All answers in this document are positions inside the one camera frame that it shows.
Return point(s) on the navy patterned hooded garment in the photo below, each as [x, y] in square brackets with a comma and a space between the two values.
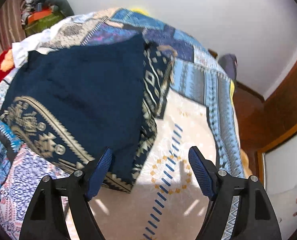
[70, 104]

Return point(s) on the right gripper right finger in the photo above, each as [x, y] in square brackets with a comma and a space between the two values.
[255, 218]

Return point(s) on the striped pink curtain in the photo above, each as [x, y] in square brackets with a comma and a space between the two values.
[3, 27]

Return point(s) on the purple grey backpack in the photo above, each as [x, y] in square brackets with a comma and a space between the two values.
[229, 64]

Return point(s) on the red plush toy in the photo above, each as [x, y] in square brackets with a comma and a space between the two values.
[6, 63]

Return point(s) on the yellow plush pillow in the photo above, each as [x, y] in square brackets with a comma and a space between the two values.
[140, 11]

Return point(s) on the white shirt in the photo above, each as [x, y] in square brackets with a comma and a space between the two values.
[66, 33]

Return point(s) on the blue patchwork bedspread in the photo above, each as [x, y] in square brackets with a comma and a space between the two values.
[166, 201]

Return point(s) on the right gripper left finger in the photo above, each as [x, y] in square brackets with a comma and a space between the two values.
[45, 217]

